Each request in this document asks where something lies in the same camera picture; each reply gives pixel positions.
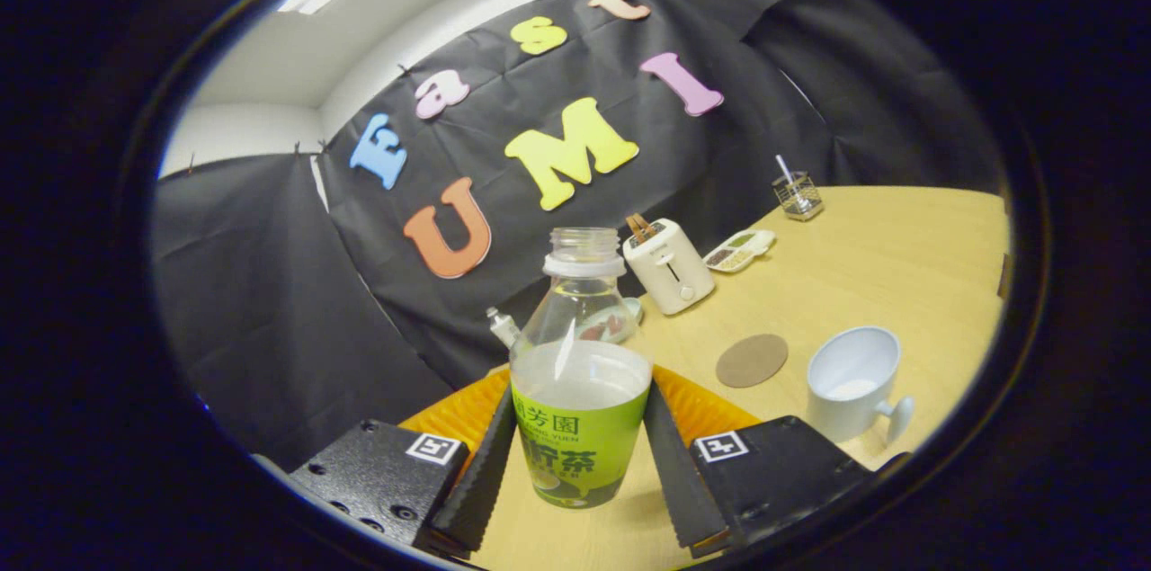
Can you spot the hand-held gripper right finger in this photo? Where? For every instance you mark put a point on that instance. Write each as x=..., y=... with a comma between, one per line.
x=674, y=472

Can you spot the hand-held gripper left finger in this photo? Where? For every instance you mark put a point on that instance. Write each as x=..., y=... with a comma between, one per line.
x=481, y=481

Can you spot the clear juice bottle green label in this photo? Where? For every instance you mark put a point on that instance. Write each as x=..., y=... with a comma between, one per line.
x=580, y=454

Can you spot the round brown coaster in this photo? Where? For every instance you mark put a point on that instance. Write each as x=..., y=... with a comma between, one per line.
x=752, y=361

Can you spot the small white green bottle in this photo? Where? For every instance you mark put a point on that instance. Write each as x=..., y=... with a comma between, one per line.
x=502, y=328

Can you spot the pale green plate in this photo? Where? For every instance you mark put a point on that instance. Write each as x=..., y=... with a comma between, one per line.
x=635, y=310

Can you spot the white toaster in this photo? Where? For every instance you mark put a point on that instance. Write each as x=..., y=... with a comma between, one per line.
x=670, y=274

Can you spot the white divided snack tray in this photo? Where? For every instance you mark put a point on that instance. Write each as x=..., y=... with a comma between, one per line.
x=739, y=251

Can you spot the brown toast slice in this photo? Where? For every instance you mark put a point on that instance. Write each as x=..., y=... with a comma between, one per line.
x=640, y=227

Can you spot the wooden table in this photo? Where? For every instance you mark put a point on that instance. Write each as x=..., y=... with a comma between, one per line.
x=863, y=265

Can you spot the white straw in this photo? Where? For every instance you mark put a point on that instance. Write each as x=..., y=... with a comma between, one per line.
x=784, y=168

